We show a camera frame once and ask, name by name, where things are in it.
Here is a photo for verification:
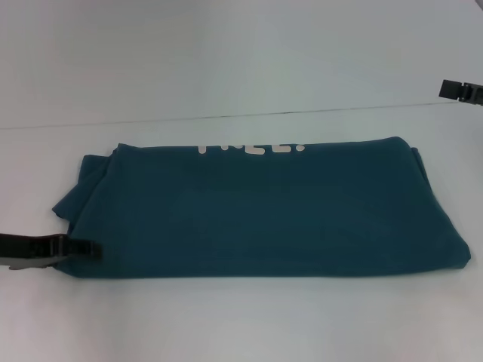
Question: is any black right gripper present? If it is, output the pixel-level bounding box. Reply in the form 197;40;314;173
438;79;483;106

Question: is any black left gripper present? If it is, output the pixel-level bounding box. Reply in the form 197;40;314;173
0;232;104;272

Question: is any teal blue shirt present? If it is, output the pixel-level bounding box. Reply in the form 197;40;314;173
50;134;473;281

